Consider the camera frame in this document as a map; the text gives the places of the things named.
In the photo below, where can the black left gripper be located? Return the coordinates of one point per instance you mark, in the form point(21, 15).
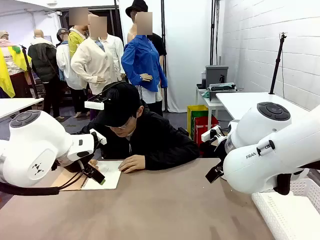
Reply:
point(76, 167)

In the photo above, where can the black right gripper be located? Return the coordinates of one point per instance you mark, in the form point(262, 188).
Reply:
point(215, 151)

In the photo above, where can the spiral notebook kraft cover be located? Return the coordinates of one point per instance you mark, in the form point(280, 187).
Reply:
point(112, 175)

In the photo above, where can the person's left forearm black sleeve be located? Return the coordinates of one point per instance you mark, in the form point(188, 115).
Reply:
point(172, 157)

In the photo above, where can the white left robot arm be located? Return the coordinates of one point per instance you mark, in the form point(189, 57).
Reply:
point(37, 140)

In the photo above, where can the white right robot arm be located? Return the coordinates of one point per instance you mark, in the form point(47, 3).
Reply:
point(250, 170)

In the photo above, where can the person's right hand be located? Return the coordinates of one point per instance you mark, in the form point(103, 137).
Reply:
point(94, 163)

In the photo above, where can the person's left hand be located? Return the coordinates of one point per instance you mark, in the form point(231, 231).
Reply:
point(133, 163)

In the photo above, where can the red shopping bag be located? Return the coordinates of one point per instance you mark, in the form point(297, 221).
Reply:
point(205, 127)

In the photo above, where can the person's face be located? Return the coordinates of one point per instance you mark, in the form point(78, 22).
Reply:
point(126, 130)

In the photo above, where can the red and yellow bins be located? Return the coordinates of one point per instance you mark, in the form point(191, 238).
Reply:
point(191, 117)

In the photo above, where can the black jacket torso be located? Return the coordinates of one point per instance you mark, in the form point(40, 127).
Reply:
point(160, 142)

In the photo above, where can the white perforated plastic basket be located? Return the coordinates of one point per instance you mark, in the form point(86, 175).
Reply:
point(272, 215)

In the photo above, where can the small white table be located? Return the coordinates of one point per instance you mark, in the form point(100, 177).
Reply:
point(207, 102)

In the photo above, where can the black baseball cap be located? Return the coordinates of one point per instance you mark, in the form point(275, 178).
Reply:
point(120, 105)

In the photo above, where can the large white table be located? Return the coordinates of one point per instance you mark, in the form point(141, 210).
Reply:
point(250, 102)

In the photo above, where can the grey tray with tools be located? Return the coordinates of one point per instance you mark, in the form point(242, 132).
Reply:
point(221, 88)

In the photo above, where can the grey plastic box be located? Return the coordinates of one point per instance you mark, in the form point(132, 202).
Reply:
point(217, 75)

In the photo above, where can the white side table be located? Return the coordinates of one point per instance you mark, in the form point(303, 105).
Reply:
point(17, 105)

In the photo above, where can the mannequin in cream jacket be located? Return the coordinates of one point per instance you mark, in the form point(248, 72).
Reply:
point(97, 62)

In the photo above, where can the mannequin in white shirt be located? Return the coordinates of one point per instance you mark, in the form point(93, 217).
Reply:
point(65, 65)

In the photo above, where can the mannequin in blue shirt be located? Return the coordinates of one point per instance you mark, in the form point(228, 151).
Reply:
point(142, 62)

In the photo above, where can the black tripod stand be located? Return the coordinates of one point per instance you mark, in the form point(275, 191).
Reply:
point(29, 72)

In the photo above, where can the mannequin in dark puffer vest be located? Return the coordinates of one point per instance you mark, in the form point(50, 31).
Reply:
point(42, 60)

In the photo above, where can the black light stand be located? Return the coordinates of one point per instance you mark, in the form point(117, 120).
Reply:
point(215, 32)
point(164, 55)

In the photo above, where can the mannequin in yellow-green shirt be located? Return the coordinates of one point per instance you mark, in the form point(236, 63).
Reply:
point(75, 41)

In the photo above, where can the mannequin in yellow raincoat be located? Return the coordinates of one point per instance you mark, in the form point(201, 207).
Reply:
point(12, 60)

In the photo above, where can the mannequin with black bucket hat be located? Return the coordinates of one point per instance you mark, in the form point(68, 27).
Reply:
point(136, 7)

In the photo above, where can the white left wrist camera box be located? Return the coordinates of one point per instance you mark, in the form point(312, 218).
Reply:
point(98, 137)

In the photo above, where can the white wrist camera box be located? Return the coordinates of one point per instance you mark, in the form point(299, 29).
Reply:
point(210, 133)
point(98, 137)

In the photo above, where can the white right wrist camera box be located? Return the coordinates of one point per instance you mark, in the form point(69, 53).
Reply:
point(210, 133)

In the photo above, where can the white head camera box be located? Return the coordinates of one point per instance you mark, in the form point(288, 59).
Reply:
point(94, 105)

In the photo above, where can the black camera pole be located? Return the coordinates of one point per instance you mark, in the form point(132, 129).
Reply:
point(276, 67)

